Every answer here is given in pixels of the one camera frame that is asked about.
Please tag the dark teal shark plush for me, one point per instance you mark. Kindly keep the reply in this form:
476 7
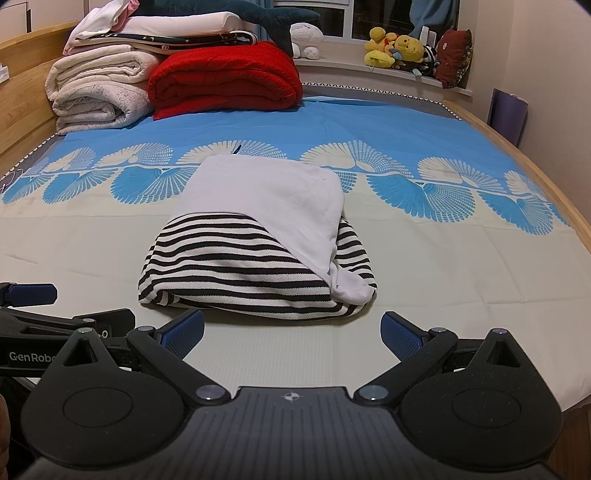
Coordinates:
272 18

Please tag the blue cream patterned bedsheet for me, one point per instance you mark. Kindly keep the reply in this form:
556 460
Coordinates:
438 277

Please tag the white folded cloth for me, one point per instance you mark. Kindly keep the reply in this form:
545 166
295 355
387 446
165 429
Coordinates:
99 25

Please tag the navy star patterned blanket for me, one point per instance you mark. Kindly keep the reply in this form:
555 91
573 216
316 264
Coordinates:
184 41

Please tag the red folded blanket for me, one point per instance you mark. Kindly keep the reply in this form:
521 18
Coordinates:
221 78

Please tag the black white striped shirt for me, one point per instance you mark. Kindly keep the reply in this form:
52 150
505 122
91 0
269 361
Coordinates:
240 258

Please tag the purple paper bag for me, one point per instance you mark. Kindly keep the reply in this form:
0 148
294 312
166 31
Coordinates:
508 115

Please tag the yellow bear plush red shirt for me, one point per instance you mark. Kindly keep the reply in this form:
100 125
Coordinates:
408 48

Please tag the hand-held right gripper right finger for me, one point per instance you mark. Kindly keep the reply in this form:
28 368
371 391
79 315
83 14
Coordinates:
401 339

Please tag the window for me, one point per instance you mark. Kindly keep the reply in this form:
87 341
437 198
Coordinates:
351 16

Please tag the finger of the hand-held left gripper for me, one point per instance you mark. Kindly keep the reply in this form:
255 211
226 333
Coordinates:
108 322
32 294

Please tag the black white striped plush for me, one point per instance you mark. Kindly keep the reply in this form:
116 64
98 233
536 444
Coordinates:
429 57

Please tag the white window sill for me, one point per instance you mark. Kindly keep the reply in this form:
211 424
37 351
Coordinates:
346 69

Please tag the dark red cushion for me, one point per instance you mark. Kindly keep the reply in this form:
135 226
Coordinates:
455 57

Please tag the white pillow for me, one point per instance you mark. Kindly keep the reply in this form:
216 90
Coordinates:
184 24

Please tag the white plush toy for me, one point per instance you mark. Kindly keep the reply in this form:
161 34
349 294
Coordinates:
306 39

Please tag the blue curtain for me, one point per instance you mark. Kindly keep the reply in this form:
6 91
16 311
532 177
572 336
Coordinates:
434 16

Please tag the white fluffy folded blanket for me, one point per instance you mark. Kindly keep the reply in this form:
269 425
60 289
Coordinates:
97 92

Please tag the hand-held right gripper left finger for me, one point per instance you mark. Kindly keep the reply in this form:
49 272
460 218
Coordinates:
184 333

